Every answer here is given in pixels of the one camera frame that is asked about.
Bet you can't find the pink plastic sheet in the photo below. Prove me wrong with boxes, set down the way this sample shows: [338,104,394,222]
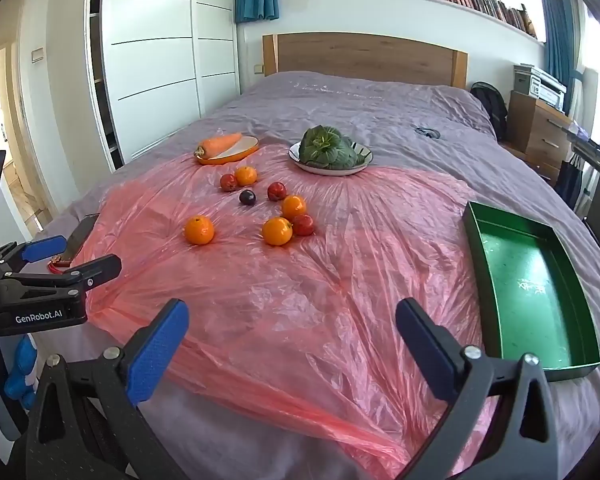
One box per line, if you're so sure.
[72,152,498,480]

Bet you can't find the desk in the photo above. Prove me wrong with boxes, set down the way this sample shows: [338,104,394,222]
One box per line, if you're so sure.
[567,125,600,166]

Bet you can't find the white wardrobe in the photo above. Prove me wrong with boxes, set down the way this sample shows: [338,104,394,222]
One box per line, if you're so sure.
[85,0,241,171]

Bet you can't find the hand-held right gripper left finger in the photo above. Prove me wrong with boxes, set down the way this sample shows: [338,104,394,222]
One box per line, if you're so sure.
[10,298,191,480]

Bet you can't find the carrot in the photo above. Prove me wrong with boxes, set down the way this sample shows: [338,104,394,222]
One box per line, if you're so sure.
[194,132,243,158]

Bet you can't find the green bok choy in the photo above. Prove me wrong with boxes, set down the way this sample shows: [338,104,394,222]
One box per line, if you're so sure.
[299,126,367,168]

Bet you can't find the white printer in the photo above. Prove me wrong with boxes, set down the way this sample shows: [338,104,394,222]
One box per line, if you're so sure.
[532,72,568,108]

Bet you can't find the wooden headboard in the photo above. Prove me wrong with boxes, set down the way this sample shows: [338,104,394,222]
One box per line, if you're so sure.
[262,32,468,91]

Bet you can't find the wooden drawer cabinet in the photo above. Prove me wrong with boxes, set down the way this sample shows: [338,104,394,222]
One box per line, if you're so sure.
[507,91,576,171]

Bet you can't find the orange-rimmed plate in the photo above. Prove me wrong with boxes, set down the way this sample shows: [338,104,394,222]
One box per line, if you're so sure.
[195,135,260,166]

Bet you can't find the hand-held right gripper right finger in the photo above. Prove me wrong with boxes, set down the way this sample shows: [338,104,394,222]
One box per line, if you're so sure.
[395,297,563,480]

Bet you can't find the navy tote bag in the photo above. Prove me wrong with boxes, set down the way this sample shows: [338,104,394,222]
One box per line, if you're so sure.
[555,152,588,206]

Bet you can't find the dark smartphone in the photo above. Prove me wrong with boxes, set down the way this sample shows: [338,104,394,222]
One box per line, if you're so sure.
[62,213,101,266]

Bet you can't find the person's left hand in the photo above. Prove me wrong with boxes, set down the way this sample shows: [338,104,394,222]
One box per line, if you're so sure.
[2,335,40,411]

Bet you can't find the green tray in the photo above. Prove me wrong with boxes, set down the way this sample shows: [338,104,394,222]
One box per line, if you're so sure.
[462,201,600,383]

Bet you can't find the black backpack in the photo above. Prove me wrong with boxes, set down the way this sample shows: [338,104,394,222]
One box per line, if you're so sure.
[470,81,508,141]

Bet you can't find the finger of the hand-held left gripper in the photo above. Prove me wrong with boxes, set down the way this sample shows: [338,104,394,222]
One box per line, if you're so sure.
[0,235,71,278]
[0,254,123,303]

